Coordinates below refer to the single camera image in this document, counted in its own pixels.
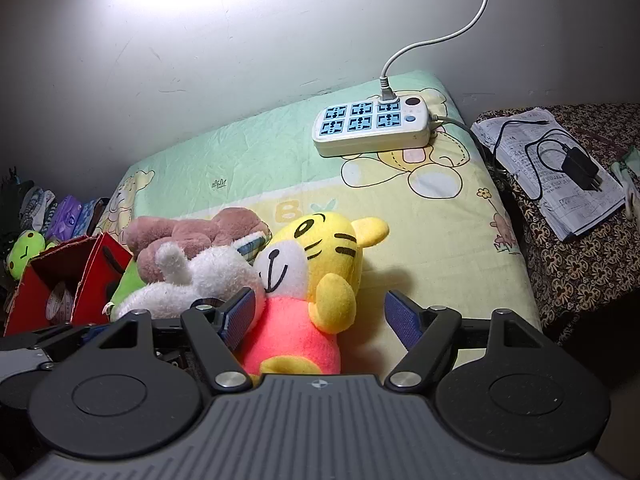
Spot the black charger with cable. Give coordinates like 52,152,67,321
492,117,606,202

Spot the yellow tiger plush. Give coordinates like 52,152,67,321
235,211,391,376

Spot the white measuring tape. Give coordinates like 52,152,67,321
45,282,76,323

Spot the pile of clothes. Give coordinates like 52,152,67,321
0,165,61,241

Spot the green frog plush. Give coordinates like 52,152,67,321
6,230,48,281

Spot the pink bear plush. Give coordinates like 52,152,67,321
122,206,273,281

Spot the cartoon print bed sheet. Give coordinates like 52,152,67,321
92,69,543,376

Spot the green plush with black limbs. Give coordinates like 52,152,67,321
107,257,147,317

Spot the white power cable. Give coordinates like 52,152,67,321
379,0,493,101

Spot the stack of printed papers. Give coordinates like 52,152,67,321
471,106,628,243

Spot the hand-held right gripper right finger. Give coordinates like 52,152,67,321
384,289,546,392

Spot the white cloth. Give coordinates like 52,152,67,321
612,146,640,221

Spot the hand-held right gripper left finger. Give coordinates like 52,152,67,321
95,287,258,395

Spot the brown floral table cloth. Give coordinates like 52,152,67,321
472,102,640,346

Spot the grey power strip cord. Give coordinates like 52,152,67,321
430,115,506,176

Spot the purple plastic packet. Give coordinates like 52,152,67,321
50,195,83,241

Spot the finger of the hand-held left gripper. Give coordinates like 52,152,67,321
30,324,108,358

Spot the white power strip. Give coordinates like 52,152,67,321
312,91,435,157

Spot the red cardboard box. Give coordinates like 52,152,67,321
2,232,133,338

